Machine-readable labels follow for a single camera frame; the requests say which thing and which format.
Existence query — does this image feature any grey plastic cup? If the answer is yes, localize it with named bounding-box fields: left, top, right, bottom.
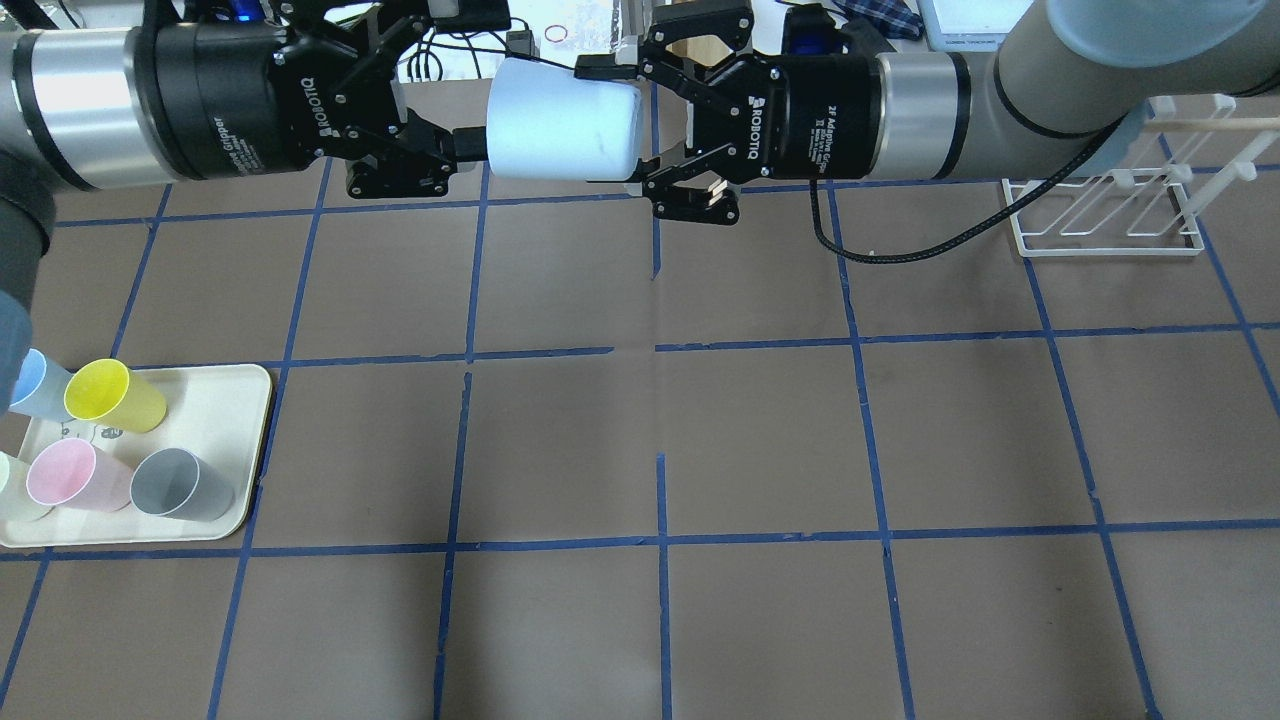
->
left=129, top=447, right=236, bottom=521

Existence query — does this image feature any yellow plastic cup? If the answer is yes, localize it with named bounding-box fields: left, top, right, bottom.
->
left=63, top=357, right=168, bottom=433

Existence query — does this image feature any light blue plastic cup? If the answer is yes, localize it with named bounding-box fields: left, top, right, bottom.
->
left=485, top=58, right=643, bottom=182

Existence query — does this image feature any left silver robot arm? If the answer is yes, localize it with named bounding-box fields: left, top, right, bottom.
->
left=1, top=1, right=511, bottom=395

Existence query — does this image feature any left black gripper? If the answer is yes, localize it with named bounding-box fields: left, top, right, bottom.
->
left=131, top=1, right=511, bottom=199

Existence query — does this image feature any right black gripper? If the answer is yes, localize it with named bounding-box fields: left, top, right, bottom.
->
left=573, top=1, right=881, bottom=225

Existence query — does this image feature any white wire cup rack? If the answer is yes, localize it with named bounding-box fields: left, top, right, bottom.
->
left=1009, top=94, right=1277, bottom=260

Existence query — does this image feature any pink plastic cup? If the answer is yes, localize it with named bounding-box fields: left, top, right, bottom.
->
left=26, top=438, right=134, bottom=512

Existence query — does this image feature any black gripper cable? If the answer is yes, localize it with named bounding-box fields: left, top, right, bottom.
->
left=808, top=110, right=1137, bottom=265

